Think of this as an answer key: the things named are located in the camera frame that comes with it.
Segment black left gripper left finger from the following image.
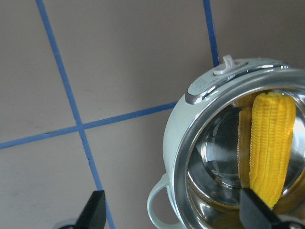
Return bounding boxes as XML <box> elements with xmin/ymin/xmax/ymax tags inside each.
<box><xmin>75</xmin><ymin>190</ymin><xmax>106</xmax><ymax>229</ymax></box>

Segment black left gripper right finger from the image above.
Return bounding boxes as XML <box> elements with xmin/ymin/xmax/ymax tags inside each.
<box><xmin>239</xmin><ymin>188</ymin><xmax>305</xmax><ymax>229</ymax></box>

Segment pale green electric pot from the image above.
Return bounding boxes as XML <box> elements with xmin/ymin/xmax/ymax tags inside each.
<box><xmin>147</xmin><ymin>55</ymin><xmax>305</xmax><ymax>229</ymax></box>

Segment yellow corn cob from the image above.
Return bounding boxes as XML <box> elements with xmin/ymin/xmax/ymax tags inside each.
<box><xmin>249</xmin><ymin>92</ymin><xmax>296</xmax><ymax>209</ymax></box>

